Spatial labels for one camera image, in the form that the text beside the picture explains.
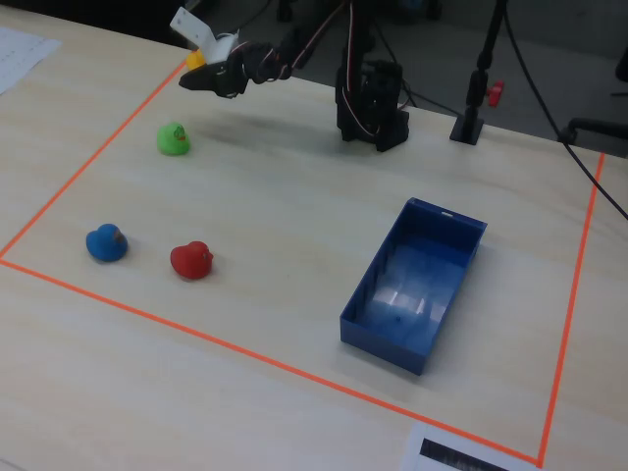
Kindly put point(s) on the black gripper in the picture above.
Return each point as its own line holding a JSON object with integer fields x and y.
{"x": 214, "y": 78}

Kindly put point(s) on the yellow rubber duck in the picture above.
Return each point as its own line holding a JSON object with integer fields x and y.
{"x": 194, "y": 60}

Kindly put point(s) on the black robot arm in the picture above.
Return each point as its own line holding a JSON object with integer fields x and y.
{"x": 368, "y": 98}

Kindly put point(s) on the green rubber duck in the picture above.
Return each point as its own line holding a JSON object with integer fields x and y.
{"x": 172, "y": 142}

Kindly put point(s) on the red rubber duck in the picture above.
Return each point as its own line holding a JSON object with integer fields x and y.
{"x": 189, "y": 262}

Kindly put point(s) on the blue rubber duck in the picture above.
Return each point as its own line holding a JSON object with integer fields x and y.
{"x": 105, "y": 245}

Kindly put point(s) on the blue plastic box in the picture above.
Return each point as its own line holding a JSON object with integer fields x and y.
{"x": 417, "y": 275}

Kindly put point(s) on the orange tape strip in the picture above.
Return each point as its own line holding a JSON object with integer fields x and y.
{"x": 573, "y": 294}
{"x": 93, "y": 157}
{"x": 245, "y": 353}

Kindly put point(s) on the white printed paper sheet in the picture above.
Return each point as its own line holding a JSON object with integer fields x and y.
{"x": 19, "y": 59}

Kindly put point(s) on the red clamp knob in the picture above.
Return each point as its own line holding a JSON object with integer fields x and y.
{"x": 496, "y": 93}

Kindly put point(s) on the black chair armrest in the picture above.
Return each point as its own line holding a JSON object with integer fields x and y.
{"x": 598, "y": 125}

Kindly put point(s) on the white paper with black print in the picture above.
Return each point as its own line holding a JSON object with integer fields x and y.
{"x": 441, "y": 451}

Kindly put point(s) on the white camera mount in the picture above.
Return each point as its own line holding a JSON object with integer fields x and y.
{"x": 206, "y": 39}

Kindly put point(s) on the black camera stand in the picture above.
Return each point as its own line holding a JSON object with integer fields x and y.
{"x": 466, "y": 130}

